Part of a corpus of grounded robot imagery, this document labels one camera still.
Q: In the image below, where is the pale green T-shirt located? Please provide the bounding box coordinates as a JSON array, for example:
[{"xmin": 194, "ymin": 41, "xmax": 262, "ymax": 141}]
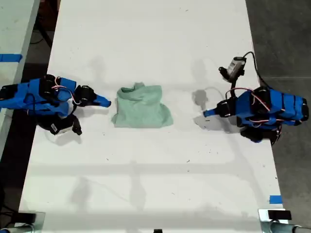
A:
[{"xmin": 111, "ymin": 82, "xmax": 174, "ymax": 129}]

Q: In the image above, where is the long blue tape strip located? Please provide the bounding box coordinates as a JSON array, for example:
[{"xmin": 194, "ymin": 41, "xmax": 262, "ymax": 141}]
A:
[{"xmin": 0, "ymin": 53, "xmax": 23, "ymax": 63}]

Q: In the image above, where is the white side table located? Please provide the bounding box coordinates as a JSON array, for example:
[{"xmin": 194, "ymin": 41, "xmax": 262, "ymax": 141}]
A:
[{"xmin": 0, "ymin": 0, "xmax": 41, "ymax": 156}]

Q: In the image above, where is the small black box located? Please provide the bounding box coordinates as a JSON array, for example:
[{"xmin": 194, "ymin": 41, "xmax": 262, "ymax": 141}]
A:
[
  {"xmin": 18, "ymin": 211, "xmax": 37, "ymax": 223},
  {"xmin": 268, "ymin": 210, "xmax": 292, "ymax": 221}
]

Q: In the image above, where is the clear thin cable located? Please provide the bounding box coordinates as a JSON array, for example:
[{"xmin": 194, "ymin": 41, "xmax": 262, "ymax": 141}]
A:
[{"xmin": 206, "ymin": 86, "xmax": 225, "ymax": 98}]

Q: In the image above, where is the black camera stalk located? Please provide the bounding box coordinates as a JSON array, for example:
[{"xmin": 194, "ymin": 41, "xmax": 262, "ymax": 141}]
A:
[{"xmin": 225, "ymin": 77, "xmax": 243, "ymax": 100}]

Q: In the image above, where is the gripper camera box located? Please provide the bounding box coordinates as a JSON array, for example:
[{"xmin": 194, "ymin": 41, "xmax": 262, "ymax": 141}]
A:
[
  {"xmin": 218, "ymin": 56, "xmax": 247, "ymax": 83},
  {"xmin": 49, "ymin": 116, "xmax": 83, "ymax": 136}
]

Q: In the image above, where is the black camera cable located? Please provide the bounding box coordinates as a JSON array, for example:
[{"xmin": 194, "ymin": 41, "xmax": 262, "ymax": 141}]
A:
[{"xmin": 242, "ymin": 50, "xmax": 272, "ymax": 89}]

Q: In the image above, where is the black floor cable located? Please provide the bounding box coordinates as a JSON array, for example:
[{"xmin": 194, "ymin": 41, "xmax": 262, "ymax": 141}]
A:
[{"xmin": 30, "ymin": 14, "xmax": 55, "ymax": 48}]

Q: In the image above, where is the metal table bracket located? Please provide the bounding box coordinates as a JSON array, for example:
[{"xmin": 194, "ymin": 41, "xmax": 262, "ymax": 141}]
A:
[
  {"xmin": 258, "ymin": 208, "xmax": 311, "ymax": 233},
  {"xmin": 4, "ymin": 211, "xmax": 46, "ymax": 233}
]

